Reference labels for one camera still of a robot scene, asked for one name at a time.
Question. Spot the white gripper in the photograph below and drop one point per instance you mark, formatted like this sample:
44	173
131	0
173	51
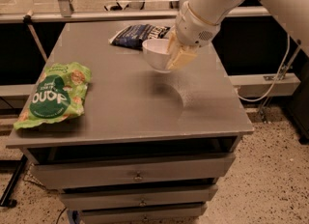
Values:
193	28

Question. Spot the white bowl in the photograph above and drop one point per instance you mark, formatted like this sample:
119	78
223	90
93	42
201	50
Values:
156	55

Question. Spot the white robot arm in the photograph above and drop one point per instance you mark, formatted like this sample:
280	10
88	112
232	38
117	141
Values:
292	15

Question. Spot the dark blue chip bag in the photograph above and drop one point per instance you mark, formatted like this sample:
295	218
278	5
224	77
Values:
134	35

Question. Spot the green rice chip bag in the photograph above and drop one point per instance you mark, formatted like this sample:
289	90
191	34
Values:
59	95

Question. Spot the grey drawer cabinet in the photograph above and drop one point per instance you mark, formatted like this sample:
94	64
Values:
133	112

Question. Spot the bottom grey drawer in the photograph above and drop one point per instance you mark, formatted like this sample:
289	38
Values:
142	214

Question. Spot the grey drawer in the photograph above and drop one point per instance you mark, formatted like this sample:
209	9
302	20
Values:
142	214
154	169
140	197

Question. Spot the top grey drawer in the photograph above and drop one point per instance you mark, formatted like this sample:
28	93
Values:
154	169

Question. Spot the middle grey drawer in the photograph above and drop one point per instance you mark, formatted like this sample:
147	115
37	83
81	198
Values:
140	197

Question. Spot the black floor stand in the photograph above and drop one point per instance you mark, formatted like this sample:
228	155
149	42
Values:
16	168

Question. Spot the metal frame rail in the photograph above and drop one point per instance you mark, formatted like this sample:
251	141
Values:
90	16

